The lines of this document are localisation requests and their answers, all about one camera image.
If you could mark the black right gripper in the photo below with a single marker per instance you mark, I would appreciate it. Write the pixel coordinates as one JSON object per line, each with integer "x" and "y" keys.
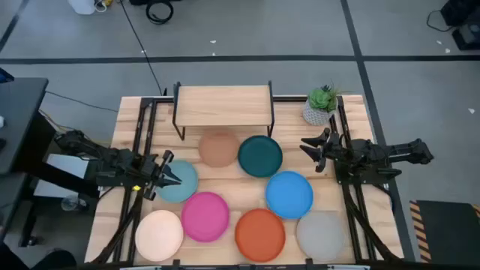
{"x": 333, "y": 152}

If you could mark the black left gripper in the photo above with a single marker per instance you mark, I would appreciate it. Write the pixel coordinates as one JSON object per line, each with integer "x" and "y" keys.
{"x": 148, "y": 170}

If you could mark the light teal plate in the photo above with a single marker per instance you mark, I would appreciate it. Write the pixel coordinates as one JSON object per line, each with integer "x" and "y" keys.
{"x": 185, "y": 189}

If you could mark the pink plate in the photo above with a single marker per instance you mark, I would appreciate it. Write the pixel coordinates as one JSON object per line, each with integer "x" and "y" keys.
{"x": 205, "y": 217}

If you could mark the blue plate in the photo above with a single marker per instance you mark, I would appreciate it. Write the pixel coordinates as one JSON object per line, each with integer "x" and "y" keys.
{"x": 289, "y": 195}

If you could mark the light grey plate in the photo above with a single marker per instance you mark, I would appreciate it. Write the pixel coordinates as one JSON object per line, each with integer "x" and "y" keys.
{"x": 320, "y": 236}

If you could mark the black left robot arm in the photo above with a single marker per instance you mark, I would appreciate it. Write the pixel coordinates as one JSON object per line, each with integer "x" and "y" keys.
{"x": 101, "y": 157}

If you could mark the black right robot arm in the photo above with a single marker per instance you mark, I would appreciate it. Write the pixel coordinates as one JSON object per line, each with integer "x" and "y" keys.
{"x": 378, "y": 155}

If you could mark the wooden shelf with black legs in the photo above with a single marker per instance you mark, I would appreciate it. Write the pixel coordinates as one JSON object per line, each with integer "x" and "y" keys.
{"x": 223, "y": 105}

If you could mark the green succulent in white pot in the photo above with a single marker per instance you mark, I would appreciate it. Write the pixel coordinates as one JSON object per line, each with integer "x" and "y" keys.
{"x": 318, "y": 108}

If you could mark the brown plate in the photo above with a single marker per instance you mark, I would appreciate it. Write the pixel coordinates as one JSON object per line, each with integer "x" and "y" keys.
{"x": 218, "y": 149}

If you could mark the dark green plate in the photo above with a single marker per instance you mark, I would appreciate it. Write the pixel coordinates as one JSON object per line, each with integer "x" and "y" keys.
{"x": 260, "y": 156}

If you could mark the cream plate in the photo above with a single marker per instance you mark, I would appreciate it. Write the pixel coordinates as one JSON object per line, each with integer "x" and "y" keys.
{"x": 159, "y": 235}

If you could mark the clear glass jar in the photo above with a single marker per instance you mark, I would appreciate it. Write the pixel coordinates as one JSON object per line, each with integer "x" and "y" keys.
{"x": 74, "y": 203}

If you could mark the orange plate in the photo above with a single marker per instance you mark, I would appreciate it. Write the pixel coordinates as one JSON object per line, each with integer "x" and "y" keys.
{"x": 260, "y": 235}

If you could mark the black mat with hazard stripes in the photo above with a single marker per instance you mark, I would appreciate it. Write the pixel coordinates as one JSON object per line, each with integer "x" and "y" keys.
{"x": 446, "y": 228}

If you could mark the black desk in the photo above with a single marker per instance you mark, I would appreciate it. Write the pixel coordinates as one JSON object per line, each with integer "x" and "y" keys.
{"x": 18, "y": 120}

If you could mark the blue object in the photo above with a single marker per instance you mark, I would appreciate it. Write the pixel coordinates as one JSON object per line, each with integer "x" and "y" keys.
{"x": 5, "y": 75}

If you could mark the white container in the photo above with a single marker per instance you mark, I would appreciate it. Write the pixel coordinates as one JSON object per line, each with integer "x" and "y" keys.
{"x": 81, "y": 5}

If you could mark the black equipment box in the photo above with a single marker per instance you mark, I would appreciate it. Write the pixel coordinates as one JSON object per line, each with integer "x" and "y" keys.
{"x": 467, "y": 22}

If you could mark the black metal table frame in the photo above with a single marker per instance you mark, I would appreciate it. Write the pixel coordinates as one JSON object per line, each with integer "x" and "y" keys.
{"x": 148, "y": 123}

